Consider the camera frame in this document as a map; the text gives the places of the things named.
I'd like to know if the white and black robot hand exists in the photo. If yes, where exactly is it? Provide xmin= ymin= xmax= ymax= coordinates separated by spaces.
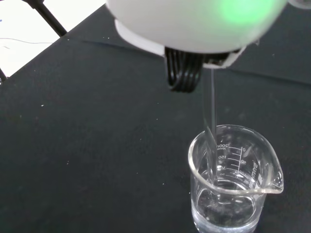
xmin=105 ymin=0 xmax=288 ymax=93

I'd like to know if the clear glass beaker with water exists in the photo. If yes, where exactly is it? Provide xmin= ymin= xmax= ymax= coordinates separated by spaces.
xmin=187 ymin=124 xmax=285 ymax=233

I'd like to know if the black tripod leg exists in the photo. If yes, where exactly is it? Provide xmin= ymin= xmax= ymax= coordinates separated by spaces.
xmin=22 ymin=0 xmax=68 ymax=37

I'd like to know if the black bench cloth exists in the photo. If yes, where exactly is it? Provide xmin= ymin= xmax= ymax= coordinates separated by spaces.
xmin=0 ymin=0 xmax=311 ymax=233

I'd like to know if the thin grey floor cable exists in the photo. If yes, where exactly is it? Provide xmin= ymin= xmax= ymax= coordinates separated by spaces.
xmin=0 ymin=37 xmax=53 ymax=45

